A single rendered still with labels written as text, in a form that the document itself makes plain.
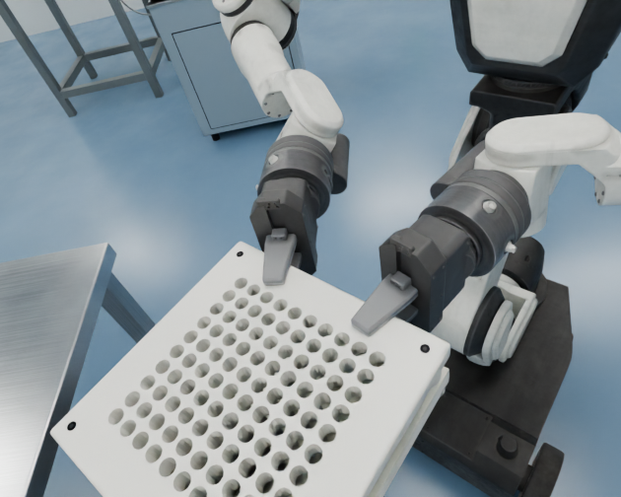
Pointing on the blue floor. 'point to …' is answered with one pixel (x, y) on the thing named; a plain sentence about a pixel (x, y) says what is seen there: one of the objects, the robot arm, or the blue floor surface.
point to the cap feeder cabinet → (211, 65)
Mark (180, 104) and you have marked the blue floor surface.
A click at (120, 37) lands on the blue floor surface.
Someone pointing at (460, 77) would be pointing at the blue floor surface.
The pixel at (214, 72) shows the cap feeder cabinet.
